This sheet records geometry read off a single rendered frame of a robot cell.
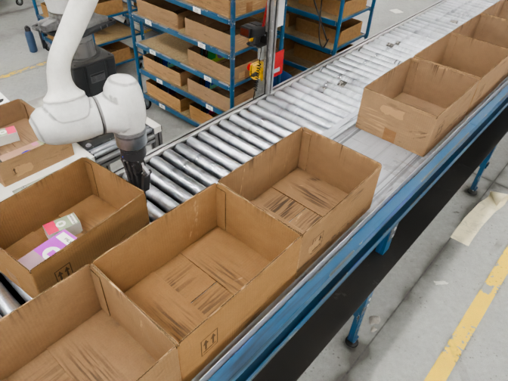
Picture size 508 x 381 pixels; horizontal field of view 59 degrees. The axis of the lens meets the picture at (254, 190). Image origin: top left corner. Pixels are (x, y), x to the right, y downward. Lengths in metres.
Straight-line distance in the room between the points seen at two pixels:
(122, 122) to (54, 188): 0.42
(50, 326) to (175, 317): 0.27
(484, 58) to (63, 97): 1.86
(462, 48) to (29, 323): 2.11
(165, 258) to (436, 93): 1.35
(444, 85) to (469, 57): 0.41
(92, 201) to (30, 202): 0.21
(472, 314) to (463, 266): 0.31
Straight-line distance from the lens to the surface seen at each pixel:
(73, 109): 1.21
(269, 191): 1.43
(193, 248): 1.25
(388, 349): 2.21
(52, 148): 1.84
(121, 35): 4.06
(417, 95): 2.10
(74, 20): 1.21
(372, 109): 1.75
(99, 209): 1.61
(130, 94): 1.23
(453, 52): 2.45
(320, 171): 1.49
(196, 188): 1.65
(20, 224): 1.56
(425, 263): 2.59
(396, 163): 1.66
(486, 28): 2.79
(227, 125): 2.00
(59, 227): 1.52
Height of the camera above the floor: 1.82
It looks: 41 degrees down
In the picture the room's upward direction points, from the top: 3 degrees clockwise
